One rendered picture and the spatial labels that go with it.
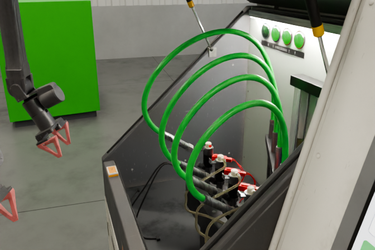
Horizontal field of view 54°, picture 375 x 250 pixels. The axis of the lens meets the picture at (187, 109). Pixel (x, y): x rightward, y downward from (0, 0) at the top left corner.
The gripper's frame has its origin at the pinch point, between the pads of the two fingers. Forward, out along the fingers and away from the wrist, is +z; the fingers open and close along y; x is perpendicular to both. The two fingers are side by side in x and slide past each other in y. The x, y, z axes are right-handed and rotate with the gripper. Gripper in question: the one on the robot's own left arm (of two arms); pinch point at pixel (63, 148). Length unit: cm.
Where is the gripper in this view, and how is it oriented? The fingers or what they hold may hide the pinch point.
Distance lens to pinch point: 132.8
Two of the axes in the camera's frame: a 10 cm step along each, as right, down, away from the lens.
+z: 4.5, 8.4, 3.1
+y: 0.0, -3.4, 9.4
